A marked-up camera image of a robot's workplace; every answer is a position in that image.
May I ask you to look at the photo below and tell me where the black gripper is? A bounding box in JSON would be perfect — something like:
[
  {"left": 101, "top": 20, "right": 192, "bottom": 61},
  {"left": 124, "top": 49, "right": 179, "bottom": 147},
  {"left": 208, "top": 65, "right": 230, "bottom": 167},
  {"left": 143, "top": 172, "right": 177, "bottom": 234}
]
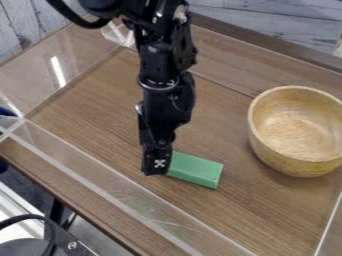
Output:
[{"left": 137, "top": 72, "right": 195, "bottom": 176}]

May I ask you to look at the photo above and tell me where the black cable loop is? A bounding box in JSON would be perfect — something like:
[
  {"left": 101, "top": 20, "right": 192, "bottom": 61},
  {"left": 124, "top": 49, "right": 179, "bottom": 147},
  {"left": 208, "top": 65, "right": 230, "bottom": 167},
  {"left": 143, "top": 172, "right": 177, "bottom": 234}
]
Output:
[{"left": 0, "top": 214, "right": 61, "bottom": 256}]

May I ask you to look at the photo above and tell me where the black table leg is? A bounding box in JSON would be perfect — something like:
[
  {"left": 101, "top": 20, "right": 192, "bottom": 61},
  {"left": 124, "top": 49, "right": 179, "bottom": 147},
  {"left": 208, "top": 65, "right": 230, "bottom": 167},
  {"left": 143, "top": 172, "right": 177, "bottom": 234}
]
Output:
[{"left": 49, "top": 199, "right": 65, "bottom": 224}]

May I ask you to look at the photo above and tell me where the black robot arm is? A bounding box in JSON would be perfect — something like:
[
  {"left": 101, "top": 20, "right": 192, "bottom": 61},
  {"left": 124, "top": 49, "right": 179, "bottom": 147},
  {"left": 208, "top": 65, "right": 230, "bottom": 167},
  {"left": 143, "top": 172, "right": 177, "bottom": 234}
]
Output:
[{"left": 79, "top": 0, "right": 197, "bottom": 176}]

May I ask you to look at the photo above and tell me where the green rectangular block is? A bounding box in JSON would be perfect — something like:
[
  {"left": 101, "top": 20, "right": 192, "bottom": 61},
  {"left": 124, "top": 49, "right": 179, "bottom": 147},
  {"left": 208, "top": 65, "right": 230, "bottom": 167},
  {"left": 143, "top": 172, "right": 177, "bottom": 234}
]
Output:
[{"left": 167, "top": 152, "right": 223, "bottom": 189}]

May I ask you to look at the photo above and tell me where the clear acrylic tray wall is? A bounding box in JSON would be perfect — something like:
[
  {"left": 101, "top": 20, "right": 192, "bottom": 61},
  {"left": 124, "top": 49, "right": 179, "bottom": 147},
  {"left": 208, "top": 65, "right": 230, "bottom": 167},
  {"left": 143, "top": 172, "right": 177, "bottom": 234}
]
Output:
[{"left": 0, "top": 16, "right": 342, "bottom": 256}]

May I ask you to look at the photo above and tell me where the grey metal base plate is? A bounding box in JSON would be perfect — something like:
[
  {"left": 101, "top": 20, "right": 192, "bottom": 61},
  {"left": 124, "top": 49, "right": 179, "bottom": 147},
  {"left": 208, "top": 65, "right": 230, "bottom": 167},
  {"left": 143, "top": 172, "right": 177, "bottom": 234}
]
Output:
[{"left": 0, "top": 227, "right": 99, "bottom": 256}]

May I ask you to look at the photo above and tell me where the clear acrylic corner bracket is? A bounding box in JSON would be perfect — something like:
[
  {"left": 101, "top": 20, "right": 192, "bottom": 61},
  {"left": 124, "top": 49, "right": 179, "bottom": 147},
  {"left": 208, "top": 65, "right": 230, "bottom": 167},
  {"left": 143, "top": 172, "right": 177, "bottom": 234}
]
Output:
[{"left": 101, "top": 22, "right": 135, "bottom": 48}]

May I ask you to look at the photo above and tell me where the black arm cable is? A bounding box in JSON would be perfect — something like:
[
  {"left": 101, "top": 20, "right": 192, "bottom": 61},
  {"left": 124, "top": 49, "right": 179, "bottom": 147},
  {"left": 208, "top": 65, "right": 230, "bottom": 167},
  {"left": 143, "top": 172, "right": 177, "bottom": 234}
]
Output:
[{"left": 45, "top": 0, "right": 112, "bottom": 30}]

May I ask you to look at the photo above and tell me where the light wooden bowl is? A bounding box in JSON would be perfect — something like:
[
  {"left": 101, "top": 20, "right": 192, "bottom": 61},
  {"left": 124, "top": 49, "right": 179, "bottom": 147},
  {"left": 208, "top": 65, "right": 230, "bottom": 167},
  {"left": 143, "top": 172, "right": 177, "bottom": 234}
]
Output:
[{"left": 247, "top": 85, "right": 342, "bottom": 178}]

